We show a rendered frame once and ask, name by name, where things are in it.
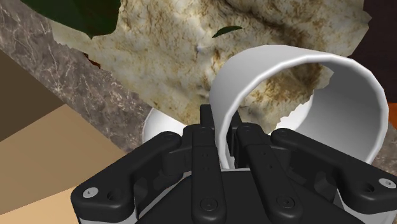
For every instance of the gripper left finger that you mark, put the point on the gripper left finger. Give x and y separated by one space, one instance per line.
207 173

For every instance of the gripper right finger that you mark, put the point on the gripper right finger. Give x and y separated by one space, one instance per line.
325 161

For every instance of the white cup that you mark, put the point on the white cup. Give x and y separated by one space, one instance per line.
347 118

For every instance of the white round dish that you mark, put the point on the white round dish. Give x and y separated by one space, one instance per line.
158 127

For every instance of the cream shaggy rug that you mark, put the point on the cream shaggy rug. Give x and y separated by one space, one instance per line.
170 62

